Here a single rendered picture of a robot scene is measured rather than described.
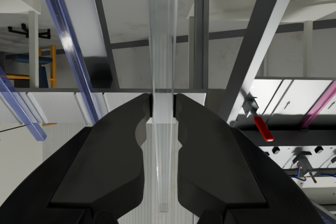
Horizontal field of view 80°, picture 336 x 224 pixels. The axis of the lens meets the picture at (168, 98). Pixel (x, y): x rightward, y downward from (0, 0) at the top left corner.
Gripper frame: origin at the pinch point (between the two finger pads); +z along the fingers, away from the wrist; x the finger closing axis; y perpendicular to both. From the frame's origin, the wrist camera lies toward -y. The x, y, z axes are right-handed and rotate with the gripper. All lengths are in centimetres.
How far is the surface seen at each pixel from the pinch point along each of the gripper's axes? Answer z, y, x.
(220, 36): 330, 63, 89
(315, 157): 27, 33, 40
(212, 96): 58, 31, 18
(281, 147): 25.3, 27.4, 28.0
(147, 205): 236, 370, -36
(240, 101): 26.1, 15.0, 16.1
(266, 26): 21.5, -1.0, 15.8
